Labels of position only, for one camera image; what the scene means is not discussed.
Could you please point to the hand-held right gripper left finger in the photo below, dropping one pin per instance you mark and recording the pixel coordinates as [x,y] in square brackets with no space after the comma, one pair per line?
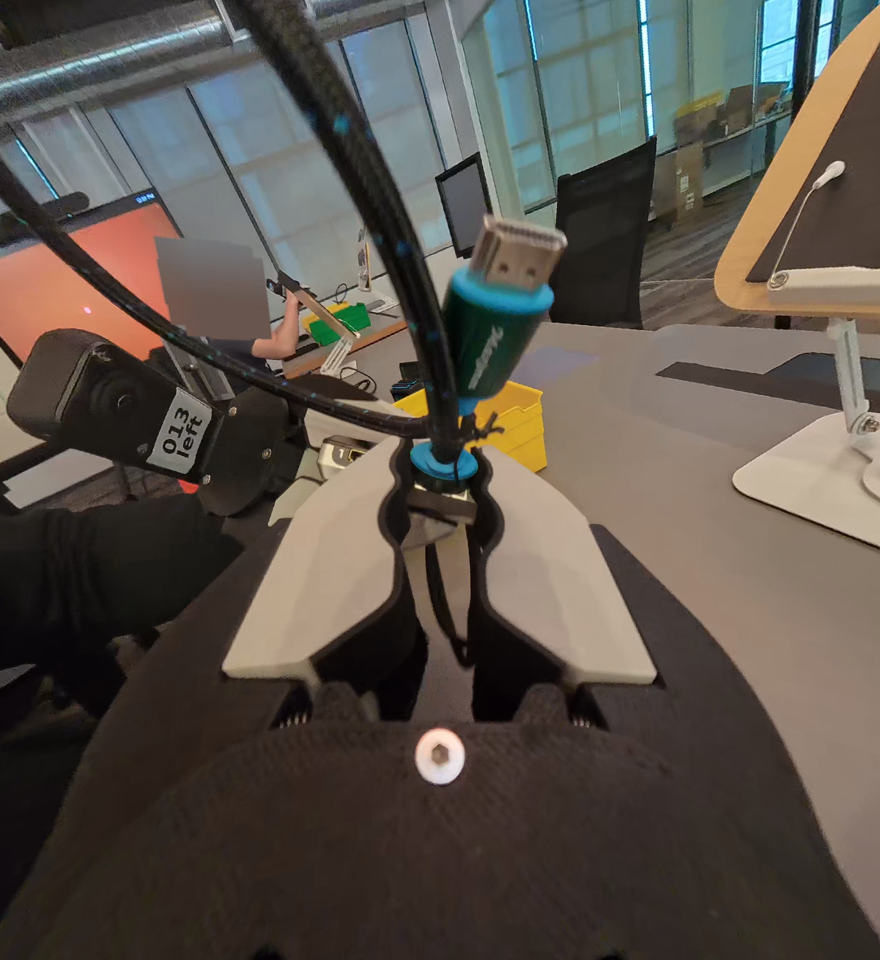
[320,585]

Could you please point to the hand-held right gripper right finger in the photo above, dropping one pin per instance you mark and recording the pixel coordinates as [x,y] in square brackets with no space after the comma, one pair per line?
[560,585]

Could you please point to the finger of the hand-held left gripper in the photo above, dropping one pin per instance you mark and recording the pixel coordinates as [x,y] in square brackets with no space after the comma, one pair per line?
[293,502]

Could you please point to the person's left forearm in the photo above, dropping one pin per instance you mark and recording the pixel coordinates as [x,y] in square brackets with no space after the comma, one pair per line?
[72,577]

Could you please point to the large red screen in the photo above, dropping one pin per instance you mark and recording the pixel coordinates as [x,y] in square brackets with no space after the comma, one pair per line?
[57,292]

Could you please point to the yellow plastic bin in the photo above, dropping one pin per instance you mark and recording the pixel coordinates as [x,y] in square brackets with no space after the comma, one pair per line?
[518,427]

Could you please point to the green plastic bin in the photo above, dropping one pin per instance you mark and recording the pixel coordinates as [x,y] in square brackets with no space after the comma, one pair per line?
[335,322]

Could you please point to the white desk stand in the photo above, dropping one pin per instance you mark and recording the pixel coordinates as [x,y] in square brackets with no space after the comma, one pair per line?
[807,480]

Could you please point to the black computer monitor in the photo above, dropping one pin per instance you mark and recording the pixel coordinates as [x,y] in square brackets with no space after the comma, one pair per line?
[464,202]

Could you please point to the black office chair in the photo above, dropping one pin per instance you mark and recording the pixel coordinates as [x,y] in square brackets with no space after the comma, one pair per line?
[605,240]

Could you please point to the cardboard boxes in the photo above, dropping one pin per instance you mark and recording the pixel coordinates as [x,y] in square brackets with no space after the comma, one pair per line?
[698,150]

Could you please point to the wood-rimmed black board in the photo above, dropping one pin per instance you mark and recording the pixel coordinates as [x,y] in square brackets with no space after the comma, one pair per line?
[844,202]

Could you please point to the silver ventilation duct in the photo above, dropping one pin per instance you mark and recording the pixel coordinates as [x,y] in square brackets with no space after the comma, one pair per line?
[110,67]

